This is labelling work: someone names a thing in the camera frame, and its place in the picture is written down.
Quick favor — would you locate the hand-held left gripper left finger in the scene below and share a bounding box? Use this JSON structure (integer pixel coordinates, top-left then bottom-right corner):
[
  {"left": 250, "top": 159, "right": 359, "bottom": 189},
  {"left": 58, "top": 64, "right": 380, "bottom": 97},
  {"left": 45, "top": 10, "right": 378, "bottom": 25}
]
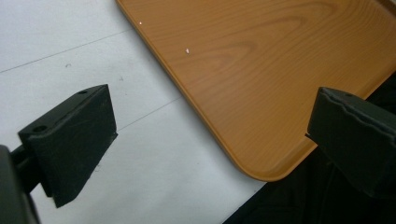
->
[{"left": 17, "top": 83, "right": 119, "bottom": 209}]

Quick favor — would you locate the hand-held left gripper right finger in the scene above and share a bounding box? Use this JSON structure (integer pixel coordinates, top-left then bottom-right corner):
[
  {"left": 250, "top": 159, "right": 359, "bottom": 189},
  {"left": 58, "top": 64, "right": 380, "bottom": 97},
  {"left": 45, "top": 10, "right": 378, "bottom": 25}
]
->
[{"left": 304, "top": 86, "right": 396, "bottom": 200}]

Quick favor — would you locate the wooden tray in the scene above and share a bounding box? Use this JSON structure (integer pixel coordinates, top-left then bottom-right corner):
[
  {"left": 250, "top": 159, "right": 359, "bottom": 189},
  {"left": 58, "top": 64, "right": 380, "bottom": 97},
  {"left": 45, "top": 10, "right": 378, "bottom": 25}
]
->
[{"left": 115, "top": 0, "right": 396, "bottom": 183}]

